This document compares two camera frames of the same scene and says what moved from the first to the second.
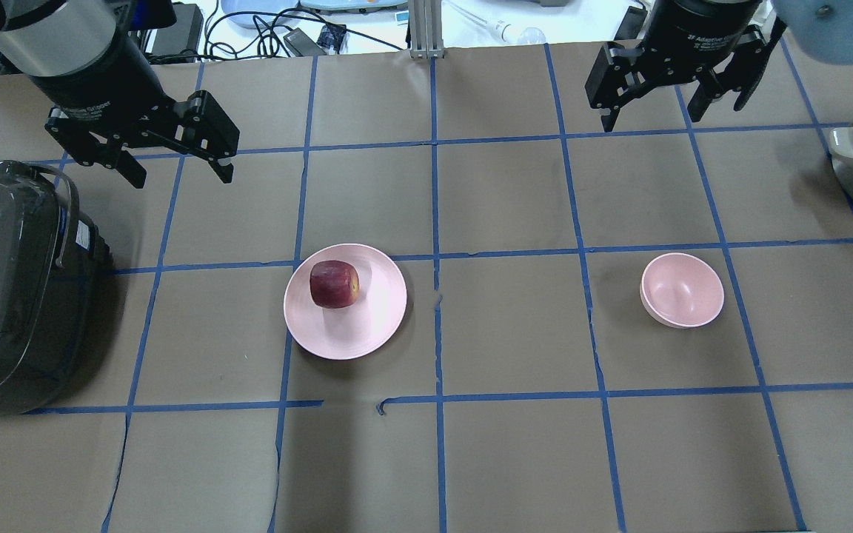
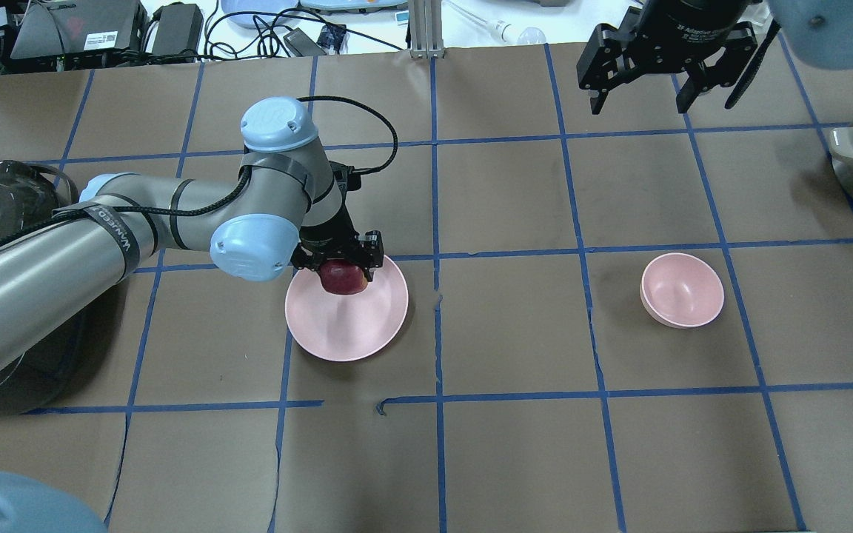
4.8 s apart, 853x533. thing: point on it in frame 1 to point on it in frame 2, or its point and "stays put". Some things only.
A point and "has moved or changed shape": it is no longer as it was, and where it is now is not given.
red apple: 334,284 has moved or changed shape
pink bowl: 681,290 stays put
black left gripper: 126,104 to 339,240
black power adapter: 185,34 stays put
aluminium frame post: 426,29 stays put
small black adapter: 302,45 stays put
